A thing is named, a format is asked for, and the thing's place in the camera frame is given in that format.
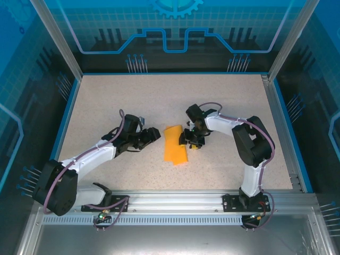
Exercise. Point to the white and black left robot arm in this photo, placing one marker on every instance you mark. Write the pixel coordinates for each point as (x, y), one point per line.
(87, 159)

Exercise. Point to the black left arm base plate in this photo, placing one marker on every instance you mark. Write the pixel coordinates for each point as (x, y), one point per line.
(119, 199)

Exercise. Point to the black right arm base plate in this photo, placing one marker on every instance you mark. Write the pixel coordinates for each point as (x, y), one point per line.
(228, 203)

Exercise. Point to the metal bottom tray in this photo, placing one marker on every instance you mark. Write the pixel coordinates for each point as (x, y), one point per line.
(170, 241)

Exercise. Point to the aluminium side rail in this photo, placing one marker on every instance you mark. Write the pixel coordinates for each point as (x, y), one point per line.
(282, 132)

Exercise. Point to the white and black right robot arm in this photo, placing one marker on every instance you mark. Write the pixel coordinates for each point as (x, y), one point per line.
(220, 125)

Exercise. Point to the aluminium frame post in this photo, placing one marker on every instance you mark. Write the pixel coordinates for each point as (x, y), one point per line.
(291, 40)
(61, 40)

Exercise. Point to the long aluminium base rail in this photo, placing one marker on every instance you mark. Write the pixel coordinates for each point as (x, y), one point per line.
(175, 200)

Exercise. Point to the blue table edge strip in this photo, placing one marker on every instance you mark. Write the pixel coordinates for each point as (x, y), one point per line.
(291, 132)
(61, 132)

